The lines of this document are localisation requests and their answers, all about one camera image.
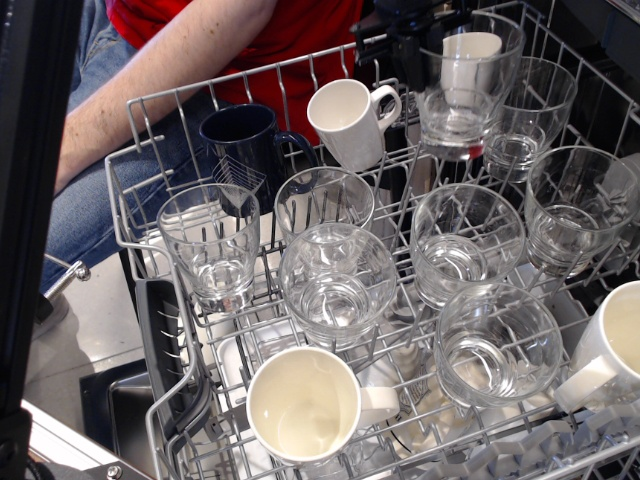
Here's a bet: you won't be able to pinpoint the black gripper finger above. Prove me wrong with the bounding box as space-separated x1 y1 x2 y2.
391 36 425 92

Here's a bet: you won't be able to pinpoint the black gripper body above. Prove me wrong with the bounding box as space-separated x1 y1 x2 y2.
351 0 479 63

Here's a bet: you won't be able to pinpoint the clear glass cup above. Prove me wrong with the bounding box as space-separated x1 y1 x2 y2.
414 11 526 162

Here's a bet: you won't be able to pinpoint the person forearm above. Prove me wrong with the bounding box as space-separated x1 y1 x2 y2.
54 1 277 193

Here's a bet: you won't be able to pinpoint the tall white cup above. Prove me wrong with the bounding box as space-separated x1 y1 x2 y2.
440 32 502 107

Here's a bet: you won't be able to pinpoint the white tapered mug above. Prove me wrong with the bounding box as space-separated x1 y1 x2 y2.
307 79 401 172

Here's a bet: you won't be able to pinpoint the red shirt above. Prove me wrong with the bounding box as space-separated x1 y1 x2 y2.
106 0 363 143

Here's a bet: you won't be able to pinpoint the clear glass back right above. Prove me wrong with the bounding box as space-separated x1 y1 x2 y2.
483 56 578 183

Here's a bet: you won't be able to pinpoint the clear glass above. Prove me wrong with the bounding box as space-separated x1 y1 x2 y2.
410 183 526 310
274 166 375 244
434 283 563 408
524 146 639 278
483 56 578 183
157 183 260 313
279 223 396 349

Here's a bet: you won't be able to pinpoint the clear glass centre back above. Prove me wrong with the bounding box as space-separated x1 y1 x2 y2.
274 166 375 244

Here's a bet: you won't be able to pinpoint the dark blue mug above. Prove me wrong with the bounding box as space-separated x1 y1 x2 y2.
199 104 318 214

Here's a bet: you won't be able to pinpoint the clear glass centre right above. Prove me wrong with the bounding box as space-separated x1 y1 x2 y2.
410 183 526 310

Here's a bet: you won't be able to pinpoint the clear glass far right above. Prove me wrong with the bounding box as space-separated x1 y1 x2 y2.
524 146 639 278

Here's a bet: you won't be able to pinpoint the clear glass centre front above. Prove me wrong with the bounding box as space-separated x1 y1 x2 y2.
279 223 396 349

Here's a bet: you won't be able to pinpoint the clear glass left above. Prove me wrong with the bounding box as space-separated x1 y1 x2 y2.
157 183 260 313

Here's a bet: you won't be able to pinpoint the clear glass front right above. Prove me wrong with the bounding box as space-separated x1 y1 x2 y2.
434 283 563 408

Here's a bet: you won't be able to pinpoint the blue jeans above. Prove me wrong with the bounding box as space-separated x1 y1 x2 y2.
39 0 221 294

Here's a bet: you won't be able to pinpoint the cream mug front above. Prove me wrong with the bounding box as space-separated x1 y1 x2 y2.
246 346 399 466

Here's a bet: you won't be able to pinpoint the white mug right edge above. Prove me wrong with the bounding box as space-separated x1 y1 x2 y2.
554 281 639 413

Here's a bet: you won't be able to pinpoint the chrome chair bar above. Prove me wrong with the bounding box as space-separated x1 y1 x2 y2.
44 254 91 301

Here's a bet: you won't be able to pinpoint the grey wire dishwasher rack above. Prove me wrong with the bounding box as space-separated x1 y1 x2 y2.
104 0 640 480

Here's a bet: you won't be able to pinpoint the black robot arm post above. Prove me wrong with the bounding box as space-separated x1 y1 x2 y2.
1 1 276 479

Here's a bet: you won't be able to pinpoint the dark grey rack handle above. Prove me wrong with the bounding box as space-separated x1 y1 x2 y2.
135 279 209 440

